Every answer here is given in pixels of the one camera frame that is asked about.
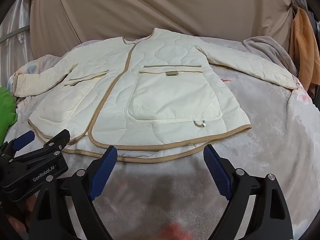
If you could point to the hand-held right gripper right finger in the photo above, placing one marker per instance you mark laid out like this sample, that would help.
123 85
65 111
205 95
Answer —
215 165

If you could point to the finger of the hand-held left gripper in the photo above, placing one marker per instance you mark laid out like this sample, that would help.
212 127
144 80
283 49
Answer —
56 142
23 138

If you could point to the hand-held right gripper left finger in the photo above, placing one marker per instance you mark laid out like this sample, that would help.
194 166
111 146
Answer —
105 165

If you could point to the cream quilted jacket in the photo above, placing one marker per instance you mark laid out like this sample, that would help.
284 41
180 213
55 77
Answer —
175 100

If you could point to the green cloth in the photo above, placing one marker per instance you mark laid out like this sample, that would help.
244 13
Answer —
6 110

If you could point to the grey floral fleece blanket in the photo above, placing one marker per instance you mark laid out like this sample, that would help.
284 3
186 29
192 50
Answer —
262 135

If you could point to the white satin curtain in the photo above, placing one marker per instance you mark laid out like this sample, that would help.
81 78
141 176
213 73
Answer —
15 47

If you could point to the orange hanging cloth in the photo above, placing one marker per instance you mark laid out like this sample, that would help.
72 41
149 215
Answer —
303 50

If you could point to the beige draped curtain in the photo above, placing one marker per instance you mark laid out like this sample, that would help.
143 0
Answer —
125 5

